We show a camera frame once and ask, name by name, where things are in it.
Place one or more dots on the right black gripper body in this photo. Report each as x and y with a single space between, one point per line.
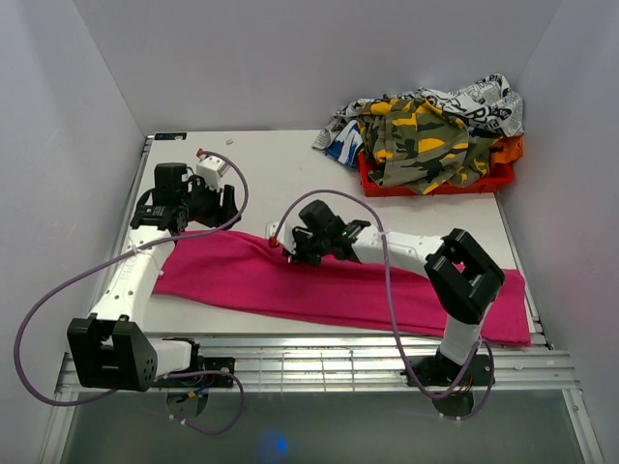
309 248

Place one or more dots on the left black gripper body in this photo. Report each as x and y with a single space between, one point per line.
203 204

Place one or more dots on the pink trousers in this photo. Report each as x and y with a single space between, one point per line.
239 271

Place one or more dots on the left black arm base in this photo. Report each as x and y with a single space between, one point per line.
203 373

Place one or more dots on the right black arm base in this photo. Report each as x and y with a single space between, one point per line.
435 371

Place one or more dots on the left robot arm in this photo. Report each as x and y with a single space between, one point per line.
109 348

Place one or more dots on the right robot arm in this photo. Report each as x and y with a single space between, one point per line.
465 279

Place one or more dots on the camouflage trousers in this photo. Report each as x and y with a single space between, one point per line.
414 144

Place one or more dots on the black white print trousers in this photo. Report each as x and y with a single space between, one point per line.
490 104

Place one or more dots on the dark label sticker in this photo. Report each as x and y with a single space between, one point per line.
170 136

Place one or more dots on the blue white garment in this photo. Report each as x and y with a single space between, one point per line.
347 146

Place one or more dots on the red plastic bin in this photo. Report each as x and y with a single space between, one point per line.
500 176

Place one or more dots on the orange garment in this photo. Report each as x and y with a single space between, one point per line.
506 150

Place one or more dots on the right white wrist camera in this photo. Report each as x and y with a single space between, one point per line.
280 234

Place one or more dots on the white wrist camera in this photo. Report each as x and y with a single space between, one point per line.
211 168
280 234

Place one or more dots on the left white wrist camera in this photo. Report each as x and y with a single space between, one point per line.
211 168

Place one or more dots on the aluminium rail frame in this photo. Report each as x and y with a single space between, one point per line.
285 357

